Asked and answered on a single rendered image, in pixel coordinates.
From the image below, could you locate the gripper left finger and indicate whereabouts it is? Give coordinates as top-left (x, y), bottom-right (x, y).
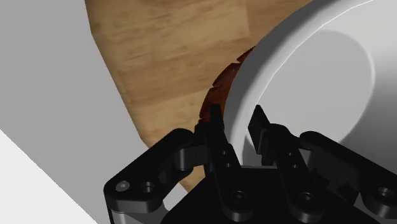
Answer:
top-left (104, 104), bottom-right (255, 223)

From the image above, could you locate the wooden table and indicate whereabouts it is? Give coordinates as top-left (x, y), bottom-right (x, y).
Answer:
top-left (84, 0), bottom-right (315, 193)

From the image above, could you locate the reddish brown jagged round thing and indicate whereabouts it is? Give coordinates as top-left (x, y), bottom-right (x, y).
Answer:
top-left (198, 45), bottom-right (256, 125)

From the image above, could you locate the white bowl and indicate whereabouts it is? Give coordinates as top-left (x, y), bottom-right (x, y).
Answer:
top-left (223, 0), bottom-right (397, 175)

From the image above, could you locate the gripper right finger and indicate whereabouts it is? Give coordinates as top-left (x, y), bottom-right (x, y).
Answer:
top-left (247, 104), bottom-right (397, 224)

